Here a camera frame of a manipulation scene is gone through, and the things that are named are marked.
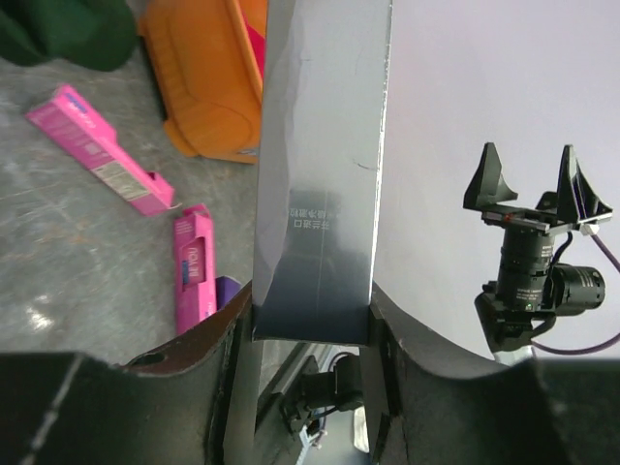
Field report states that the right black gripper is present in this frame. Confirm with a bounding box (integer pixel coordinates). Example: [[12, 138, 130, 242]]
[[462, 141, 614, 321]]

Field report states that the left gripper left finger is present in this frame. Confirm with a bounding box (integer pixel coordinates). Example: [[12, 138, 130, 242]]
[[1, 288, 257, 464]]

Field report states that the dark green baseball cap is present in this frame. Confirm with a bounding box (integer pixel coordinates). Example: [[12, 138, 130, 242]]
[[1, 0, 138, 72]]

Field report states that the purple toothpaste box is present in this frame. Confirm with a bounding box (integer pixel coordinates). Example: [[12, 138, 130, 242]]
[[215, 275, 241, 311]]

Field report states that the pink toothpaste box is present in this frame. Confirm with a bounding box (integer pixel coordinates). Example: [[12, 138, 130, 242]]
[[26, 84, 174, 216], [173, 204, 217, 335]]

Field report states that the orange plastic basket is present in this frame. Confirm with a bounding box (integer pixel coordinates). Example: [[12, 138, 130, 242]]
[[138, 0, 267, 165]]

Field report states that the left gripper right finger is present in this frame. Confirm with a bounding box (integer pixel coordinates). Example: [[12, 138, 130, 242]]
[[362, 289, 619, 464]]

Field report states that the silver toothpaste box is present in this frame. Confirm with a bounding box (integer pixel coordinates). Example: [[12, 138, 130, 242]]
[[252, 1, 392, 346]]

